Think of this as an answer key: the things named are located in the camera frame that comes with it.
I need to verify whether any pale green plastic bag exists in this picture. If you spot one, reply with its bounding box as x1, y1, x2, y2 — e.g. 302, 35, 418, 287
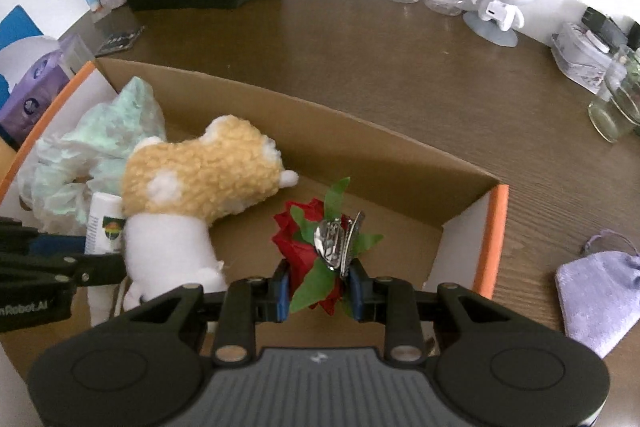
17, 77, 168, 235

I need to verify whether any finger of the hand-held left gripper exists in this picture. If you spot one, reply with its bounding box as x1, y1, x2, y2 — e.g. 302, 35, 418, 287
0, 217, 84, 259
0, 253, 127, 294

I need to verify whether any white tube with green label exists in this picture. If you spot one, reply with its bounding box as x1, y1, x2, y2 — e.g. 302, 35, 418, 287
84, 192, 126, 328

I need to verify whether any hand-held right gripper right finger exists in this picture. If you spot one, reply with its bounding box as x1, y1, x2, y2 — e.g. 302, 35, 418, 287
349, 259, 523, 367

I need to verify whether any clear plastic package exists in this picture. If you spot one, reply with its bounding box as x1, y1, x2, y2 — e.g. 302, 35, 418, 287
551, 22, 626, 92

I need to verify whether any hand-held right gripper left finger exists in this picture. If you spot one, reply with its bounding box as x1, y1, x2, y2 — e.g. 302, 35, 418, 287
118, 259, 292, 367

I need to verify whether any red rose hair clip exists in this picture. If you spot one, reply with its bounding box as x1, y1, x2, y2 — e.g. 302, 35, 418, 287
272, 177, 385, 317

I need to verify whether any brown wooden desktop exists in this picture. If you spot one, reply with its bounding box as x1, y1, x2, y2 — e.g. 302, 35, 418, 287
0, 0, 640, 358

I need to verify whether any black small device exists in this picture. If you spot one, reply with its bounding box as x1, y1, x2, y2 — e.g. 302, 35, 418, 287
582, 7, 629, 52

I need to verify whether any blue and white round appliance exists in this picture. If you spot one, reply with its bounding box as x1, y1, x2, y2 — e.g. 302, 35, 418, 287
0, 5, 62, 108

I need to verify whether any purple velvet pouch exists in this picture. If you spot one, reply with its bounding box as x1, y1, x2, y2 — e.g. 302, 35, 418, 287
555, 231, 640, 358

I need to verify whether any cardboard box with orange edge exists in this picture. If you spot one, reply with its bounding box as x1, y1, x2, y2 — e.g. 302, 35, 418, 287
0, 57, 510, 383

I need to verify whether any small dark card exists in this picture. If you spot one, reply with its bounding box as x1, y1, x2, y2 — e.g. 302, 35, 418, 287
95, 26, 146, 56

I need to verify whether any clear glass jar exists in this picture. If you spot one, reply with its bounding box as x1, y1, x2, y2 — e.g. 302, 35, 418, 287
588, 47, 640, 142

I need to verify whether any purple tissue pack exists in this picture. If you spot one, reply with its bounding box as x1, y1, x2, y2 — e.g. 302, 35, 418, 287
0, 49, 72, 148

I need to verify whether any yellow and white plush toy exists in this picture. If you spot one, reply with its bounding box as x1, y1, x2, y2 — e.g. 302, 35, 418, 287
120, 114, 300, 313

